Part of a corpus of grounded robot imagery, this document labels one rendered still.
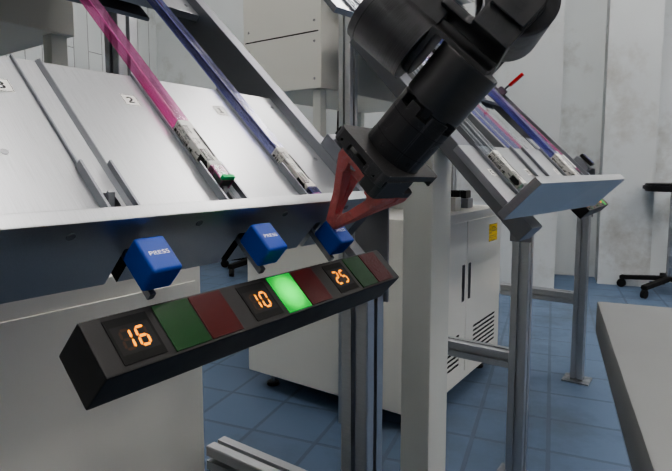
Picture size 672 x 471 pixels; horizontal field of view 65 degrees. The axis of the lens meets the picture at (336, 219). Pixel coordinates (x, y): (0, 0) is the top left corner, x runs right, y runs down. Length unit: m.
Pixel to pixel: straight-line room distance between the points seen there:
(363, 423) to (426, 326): 0.28
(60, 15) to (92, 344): 0.85
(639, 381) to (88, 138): 0.46
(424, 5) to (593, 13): 3.76
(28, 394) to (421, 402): 0.60
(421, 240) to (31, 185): 0.65
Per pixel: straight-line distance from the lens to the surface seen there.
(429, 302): 0.92
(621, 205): 3.88
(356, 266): 0.53
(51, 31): 1.11
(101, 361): 0.34
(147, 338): 0.35
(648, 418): 0.42
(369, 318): 0.66
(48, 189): 0.40
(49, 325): 0.73
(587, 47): 4.16
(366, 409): 0.70
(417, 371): 0.97
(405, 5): 0.47
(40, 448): 0.77
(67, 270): 0.39
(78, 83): 0.52
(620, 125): 3.88
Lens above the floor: 0.76
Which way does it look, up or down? 5 degrees down
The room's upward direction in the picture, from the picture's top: straight up
